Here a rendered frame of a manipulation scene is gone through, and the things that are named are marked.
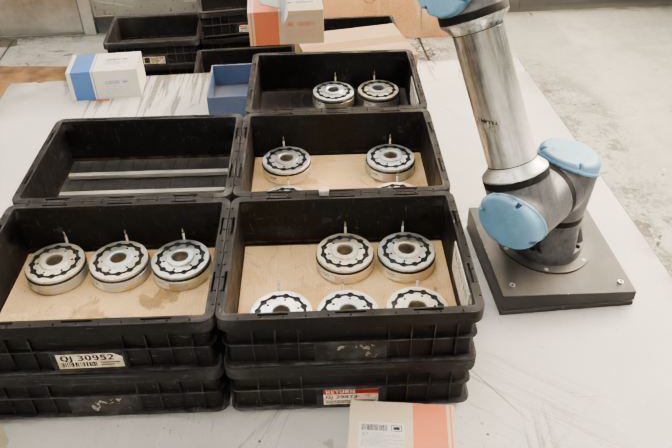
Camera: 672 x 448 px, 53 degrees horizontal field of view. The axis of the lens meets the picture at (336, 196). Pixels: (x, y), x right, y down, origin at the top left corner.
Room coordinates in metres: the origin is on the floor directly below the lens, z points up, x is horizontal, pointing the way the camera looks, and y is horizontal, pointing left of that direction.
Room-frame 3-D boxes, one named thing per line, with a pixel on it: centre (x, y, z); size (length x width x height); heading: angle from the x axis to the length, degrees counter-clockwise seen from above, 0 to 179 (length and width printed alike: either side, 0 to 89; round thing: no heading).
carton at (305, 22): (1.43, 0.10, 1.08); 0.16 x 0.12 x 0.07; 95
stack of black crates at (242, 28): (2.84, 0.38, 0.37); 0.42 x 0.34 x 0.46; 95
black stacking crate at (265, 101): (1.43, 0.00, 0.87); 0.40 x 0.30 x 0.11; 91
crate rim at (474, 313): (0.83, -0.02, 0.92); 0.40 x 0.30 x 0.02; 91
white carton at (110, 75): (1.83, 0.68, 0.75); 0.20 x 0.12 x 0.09; 96
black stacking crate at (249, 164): (1.13, -0.01, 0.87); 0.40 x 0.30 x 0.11; 91
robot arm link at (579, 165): (1.04, -0.43, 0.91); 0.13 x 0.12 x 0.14; 135
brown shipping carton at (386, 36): (1.77, -0.06, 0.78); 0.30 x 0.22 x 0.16; 104
